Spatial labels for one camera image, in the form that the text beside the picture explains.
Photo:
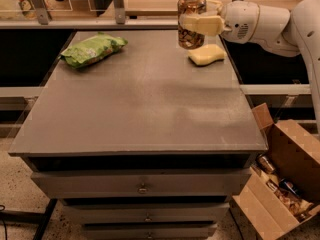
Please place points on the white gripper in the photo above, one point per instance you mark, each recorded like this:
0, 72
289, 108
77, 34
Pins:
238, 21

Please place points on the orange soda can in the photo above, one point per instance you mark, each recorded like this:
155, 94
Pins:
189, 39

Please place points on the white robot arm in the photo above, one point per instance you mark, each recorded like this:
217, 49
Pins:
277, 30

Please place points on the can in cardboard box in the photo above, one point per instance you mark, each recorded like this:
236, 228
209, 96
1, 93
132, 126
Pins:
266, 165

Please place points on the yellow sponge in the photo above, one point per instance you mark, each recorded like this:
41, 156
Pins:
207, 54

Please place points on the green chip bag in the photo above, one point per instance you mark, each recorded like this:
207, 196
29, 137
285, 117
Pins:
92, 50

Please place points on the grey drawer cabinet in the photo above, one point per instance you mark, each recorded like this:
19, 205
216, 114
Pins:
143, 145

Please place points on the cardboard box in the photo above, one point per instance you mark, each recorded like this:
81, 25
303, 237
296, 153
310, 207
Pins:
295, 153

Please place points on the snack packets in box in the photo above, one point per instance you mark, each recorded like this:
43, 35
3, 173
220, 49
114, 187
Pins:
297, 206

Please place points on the metal rail frame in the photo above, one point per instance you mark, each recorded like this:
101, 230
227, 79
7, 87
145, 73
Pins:
83, 14

